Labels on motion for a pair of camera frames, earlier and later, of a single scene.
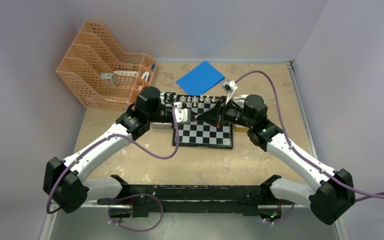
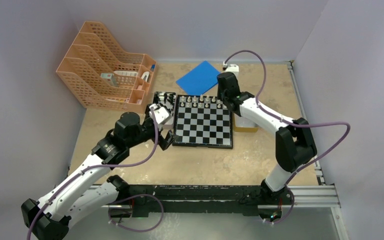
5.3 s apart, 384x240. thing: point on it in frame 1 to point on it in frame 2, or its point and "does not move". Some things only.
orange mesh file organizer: (98, 76) does not move
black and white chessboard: (198, 133) does not move
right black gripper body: (232, 114) to (221, 96)
